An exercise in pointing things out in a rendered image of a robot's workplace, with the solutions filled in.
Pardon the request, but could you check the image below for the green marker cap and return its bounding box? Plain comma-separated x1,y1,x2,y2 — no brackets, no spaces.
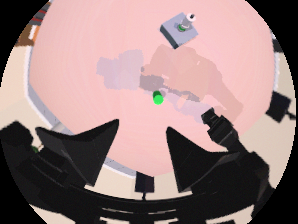
153,91,164,105

